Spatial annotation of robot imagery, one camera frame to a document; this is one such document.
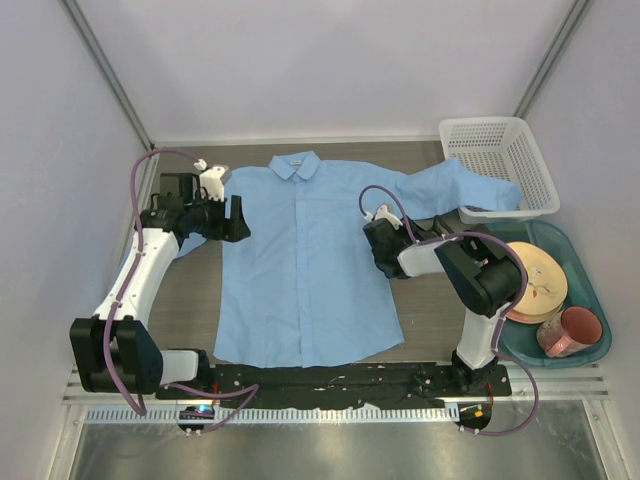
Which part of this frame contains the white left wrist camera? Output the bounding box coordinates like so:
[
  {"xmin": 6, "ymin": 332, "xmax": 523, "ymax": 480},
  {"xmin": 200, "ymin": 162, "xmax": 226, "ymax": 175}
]
[{"xmin": 194, "ymin": 158, "xmax": 231, "ymax": 202}]

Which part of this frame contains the pink plate under cream plate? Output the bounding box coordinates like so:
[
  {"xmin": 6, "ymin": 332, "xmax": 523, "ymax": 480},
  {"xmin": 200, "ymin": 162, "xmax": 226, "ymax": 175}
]
[{"xmin": 506, "ymin": 308, "xmax": 550, "ymax": 324}]

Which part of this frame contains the white slotted cable duct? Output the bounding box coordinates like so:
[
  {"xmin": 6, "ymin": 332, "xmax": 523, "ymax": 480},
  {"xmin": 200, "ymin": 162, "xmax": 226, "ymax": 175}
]
[{"xmin": 84, "ymin": 403, "xmax": 459, "ymax": 425}]

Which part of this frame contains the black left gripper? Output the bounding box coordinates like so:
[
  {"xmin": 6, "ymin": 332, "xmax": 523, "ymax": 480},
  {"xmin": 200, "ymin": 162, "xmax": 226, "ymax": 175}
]
[{"xmin": 185, "ymin": 190, "xmax": 250, "ymax": 243}]

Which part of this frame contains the teal plastic tray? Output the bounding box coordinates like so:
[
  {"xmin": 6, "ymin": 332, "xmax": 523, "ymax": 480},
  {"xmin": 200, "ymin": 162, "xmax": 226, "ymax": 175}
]
[{"xmin": 489, "ymin": 220, "xmax": 612, "ymax": 369}]

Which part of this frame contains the cream bird pattern plate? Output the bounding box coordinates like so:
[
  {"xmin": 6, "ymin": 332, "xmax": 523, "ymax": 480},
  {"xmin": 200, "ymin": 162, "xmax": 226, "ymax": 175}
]
[{"xmin": 508, "ymin": 241, "xmax": 568, "ymax": 317}]

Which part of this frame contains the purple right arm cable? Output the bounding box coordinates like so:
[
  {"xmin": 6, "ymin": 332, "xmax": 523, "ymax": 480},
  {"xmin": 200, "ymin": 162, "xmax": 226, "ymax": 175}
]
[{"xmin": 358, "ymin": 185, "xmax": 540, "ymax": 439}]

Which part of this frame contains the white plastic mesh basket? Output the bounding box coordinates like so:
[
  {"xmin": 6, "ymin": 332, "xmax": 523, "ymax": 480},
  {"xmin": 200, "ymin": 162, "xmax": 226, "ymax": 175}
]
[{"xmin": 439, "ymin": 116, "xmax": 560, "ymax": 224}]

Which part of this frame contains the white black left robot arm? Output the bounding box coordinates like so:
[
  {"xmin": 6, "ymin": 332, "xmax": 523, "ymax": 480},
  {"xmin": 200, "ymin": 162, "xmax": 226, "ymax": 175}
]
[{"xmin": 70, "ymin": 165, "xmax": 251, "ymax": 399}]

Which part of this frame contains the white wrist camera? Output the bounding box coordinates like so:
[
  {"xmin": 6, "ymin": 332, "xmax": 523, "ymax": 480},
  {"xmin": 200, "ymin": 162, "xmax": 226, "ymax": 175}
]
[
  {"xmin": 194, "ymin": 158, "xmax": 231, "ymax": 202},
  {"xmin": 364, "ymin": 203, "xmax": 403, "ymax": 230}
]

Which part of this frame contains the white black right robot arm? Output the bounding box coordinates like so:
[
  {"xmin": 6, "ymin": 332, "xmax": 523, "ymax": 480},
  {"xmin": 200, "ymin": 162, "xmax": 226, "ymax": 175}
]
[{"xmin": 363, "ymin": 216, "xmax": 528, "ymax": 395}]

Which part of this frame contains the pink ceramic mug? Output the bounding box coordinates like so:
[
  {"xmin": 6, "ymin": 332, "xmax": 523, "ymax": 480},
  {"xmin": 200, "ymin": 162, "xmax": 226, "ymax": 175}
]
[{"xmin": 536, "ymin": 306, "xmax": 604, "ymax": 358}]

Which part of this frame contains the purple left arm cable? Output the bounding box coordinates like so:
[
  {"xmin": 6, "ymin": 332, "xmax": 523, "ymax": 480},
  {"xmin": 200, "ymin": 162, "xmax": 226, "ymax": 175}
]
[{"xmin": 102, "ymin": 148, "xmax": 261, "ymax": 436}]

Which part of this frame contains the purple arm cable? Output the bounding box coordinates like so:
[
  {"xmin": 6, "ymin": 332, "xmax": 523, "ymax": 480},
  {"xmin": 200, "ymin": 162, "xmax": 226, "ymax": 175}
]
[
  {"xmin": 102, "ymin": 148, "xmax": 261, "ymax": 436},
  {"xmin": 358, "ymin": 185, "xmax": 540, "ymax": 439}
]

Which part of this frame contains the light blue button shirt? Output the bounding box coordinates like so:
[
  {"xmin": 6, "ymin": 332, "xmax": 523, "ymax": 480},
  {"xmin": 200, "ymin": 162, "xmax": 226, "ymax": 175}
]
[{"xmin": 172, "ymin": 153, "xmax": 524, "ymax": 370}]

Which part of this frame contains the black brooch box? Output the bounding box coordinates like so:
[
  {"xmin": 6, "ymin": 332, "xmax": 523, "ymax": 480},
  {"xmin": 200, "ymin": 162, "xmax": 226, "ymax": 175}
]
[{"xmin": 429, "ymin": 216, "xmax": 458, "ymax": 240}]

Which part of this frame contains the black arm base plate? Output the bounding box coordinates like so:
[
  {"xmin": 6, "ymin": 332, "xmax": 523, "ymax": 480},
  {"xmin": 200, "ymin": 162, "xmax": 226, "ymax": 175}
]
[{"xmin": 187, "ymin": 362, "xmax": 512, "ymax": 410}]

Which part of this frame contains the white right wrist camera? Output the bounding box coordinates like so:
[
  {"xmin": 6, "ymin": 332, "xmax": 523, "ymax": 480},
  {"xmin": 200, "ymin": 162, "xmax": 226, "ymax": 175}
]
[{"xmin": 364, "ymin": 203, "xmax": 403, "ymax": 230}]

